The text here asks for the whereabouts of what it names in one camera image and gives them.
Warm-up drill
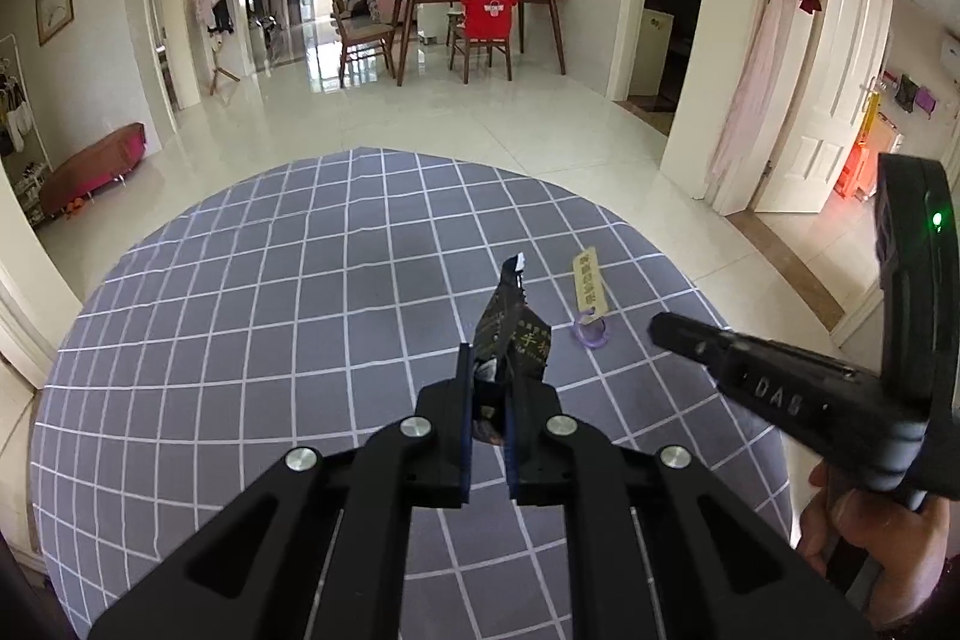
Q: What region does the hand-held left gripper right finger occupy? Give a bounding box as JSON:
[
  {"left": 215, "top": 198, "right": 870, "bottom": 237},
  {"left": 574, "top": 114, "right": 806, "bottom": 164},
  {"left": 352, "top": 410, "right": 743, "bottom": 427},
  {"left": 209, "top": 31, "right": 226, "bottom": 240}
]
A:
[{"left": 504, "top": 377, "right": 875, "bottom": 640}]

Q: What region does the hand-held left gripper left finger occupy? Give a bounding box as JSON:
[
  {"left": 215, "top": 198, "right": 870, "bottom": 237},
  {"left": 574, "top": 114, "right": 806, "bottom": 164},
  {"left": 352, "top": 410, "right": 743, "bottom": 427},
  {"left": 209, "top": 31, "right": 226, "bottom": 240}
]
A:
[{"left": 88, "top": 344, "right": 475, "bottom": 640}]

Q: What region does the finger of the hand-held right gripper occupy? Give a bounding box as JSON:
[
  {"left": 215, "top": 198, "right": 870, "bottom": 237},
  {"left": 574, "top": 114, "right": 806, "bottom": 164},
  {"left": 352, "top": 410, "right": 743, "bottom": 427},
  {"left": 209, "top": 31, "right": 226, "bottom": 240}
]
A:
[{"left": 647, "top": 311, "right": 734, "bottom": 387}]

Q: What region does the purple plastic piece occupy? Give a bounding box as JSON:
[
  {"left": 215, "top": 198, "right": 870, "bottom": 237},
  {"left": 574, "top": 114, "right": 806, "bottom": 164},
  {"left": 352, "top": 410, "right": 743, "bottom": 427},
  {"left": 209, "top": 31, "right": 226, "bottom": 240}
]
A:
[{"left": 571, "top": 314, "right": 610, "bottom": 350}]

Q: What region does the yellow tag with purple ring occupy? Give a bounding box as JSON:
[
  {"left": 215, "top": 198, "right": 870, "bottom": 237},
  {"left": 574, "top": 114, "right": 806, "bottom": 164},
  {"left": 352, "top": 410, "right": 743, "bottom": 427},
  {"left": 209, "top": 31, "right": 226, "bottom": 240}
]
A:
[{"left": 571, "top": 246, "right": 607, "bottom": 319}]

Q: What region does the black snack wrapper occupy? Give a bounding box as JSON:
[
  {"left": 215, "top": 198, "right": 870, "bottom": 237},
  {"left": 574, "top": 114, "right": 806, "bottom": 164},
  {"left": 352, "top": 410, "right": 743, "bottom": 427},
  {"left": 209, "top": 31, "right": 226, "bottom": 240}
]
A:
[{"left": 471, "top": 251, "right": 554, "bottom": 446}]

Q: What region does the person's right hand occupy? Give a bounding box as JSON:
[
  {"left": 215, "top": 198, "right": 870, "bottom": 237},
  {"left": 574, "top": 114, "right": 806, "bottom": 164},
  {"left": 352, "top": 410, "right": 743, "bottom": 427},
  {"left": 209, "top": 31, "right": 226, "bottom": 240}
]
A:
[{"left": 796, "top": 464, "right": 953, "bottom": 627}]

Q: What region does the orange plastic stool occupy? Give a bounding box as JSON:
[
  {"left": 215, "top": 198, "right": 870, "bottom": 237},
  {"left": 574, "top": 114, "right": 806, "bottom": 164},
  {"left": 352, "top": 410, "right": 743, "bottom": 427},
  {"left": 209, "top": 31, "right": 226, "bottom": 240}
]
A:
[{"left": 836, "top": 149, "right": 878, "bottom": 202}]

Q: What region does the grey checked tablecloth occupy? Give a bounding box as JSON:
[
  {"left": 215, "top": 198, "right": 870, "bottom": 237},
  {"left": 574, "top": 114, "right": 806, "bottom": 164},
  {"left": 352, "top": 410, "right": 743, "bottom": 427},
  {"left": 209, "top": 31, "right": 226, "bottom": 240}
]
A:
[{"left": 30, "top": 149, "right": 796, "bottom": 640}]

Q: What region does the white panel door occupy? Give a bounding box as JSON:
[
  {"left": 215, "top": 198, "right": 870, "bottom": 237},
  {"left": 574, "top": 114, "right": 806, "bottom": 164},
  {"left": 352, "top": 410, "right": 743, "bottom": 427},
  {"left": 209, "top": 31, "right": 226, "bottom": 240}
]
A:
[{"left": 754, "top": 0, "right": 897, "bottom": 214}]

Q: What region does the wooden chair with cover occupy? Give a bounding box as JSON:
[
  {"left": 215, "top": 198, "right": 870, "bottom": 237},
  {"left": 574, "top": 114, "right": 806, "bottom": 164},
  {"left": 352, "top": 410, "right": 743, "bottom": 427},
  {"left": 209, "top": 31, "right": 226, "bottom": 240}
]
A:
[{"left": 450, "top": 0, "right": 518, "bottom": 85}]

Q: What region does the red chair cover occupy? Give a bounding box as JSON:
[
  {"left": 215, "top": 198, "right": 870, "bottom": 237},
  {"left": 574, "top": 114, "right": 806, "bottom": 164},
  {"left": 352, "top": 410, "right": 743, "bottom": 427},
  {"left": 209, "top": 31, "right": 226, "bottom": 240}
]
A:
[{"left": 459, "top": 0, "right": 522, "bottom": 41}]

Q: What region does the wooden dining chair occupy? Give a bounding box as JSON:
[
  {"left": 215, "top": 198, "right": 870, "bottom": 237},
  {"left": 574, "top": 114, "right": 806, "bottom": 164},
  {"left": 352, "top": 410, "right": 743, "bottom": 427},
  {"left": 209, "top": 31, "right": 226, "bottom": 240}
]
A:
[{"left": 330, "top": 6, "right": 398, "bottom": 86}]

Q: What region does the wooden coat rack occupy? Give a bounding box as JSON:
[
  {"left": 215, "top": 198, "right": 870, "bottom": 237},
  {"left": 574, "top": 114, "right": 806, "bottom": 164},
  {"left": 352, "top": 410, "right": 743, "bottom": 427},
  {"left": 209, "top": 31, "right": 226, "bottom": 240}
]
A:
[{"left": 202, "top": 0, "right": 241, "bottom": 95}]

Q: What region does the framed wall drawing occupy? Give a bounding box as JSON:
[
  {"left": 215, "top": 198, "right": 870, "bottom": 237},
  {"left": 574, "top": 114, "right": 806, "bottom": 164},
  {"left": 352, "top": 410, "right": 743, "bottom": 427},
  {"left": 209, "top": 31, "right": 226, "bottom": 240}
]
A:
[{"left": 36, "top": 0, "right": 74, "bottom": 46}]

